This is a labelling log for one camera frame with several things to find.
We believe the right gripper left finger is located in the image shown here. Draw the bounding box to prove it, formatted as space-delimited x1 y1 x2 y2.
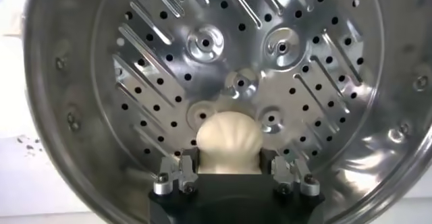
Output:
153 148 200 196

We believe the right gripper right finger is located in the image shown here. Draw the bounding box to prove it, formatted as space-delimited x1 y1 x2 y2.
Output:
259 148 321 198

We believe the white steamed baozi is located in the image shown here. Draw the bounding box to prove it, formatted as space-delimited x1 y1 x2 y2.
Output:
196 111 264 175

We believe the stainless steel steamer basket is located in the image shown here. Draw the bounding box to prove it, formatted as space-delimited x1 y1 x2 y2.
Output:
22 0 432 224

